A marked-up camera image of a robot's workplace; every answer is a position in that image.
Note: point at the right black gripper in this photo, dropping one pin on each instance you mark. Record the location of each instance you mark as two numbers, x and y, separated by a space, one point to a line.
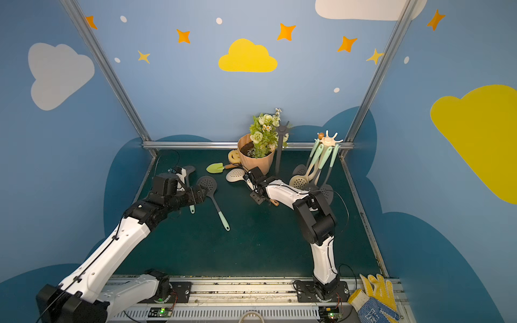
254 180

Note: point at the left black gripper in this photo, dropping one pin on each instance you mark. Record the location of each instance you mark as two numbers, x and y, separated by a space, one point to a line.
193 194

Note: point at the grey skimmer mint handle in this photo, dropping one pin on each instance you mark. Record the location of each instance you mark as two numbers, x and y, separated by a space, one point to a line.
211 185
322 161
301 169
326 188

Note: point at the cream skimmer wooden handle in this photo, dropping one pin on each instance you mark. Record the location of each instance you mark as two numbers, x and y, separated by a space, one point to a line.
237 174

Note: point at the all grey slotted skimmer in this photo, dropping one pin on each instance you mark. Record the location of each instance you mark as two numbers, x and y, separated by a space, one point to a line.
189 171

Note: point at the cream skimmer mint handle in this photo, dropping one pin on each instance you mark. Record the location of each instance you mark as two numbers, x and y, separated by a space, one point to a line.
300 181

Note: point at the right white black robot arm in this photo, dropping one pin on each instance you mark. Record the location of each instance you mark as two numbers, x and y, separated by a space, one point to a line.
316 220

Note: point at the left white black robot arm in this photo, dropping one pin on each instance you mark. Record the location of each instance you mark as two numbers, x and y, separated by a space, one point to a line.
80 298

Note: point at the dark grey utensil rack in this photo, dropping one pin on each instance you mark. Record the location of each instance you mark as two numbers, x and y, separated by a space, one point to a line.
282 131

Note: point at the cream utensil rack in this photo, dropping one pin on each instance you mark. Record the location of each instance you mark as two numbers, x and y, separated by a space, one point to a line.
329 141

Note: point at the yellow smiley sponge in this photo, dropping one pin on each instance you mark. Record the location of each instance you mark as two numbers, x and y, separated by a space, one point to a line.
234 157

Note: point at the green small spatula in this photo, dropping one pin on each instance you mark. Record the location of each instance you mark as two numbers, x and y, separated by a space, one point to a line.
218 168

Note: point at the green white artificial flowers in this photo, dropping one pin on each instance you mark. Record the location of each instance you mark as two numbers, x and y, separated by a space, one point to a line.
263 134

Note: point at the yellow blue work glove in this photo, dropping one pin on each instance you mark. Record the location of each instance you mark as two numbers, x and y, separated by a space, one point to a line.
375 303

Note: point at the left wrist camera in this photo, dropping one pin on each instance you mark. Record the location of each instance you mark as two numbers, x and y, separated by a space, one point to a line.
178 171

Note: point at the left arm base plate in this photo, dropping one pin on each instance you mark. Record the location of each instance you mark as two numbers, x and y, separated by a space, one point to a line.
173 292

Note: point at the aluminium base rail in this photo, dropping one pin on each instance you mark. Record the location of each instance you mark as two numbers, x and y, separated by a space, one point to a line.
237 299

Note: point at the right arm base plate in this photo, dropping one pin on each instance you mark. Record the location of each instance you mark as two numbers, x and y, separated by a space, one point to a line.
307 292

